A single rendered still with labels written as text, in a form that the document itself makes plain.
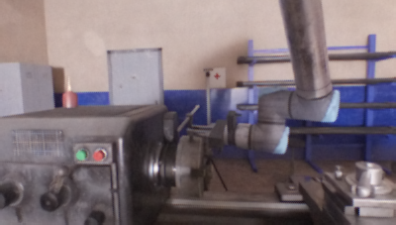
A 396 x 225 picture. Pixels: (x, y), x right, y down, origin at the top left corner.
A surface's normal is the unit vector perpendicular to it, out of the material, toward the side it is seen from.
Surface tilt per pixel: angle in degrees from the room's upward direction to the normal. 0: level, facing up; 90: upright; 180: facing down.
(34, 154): 90
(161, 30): 90
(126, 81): 90
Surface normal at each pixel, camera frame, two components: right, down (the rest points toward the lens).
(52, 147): -0.12, 0.08
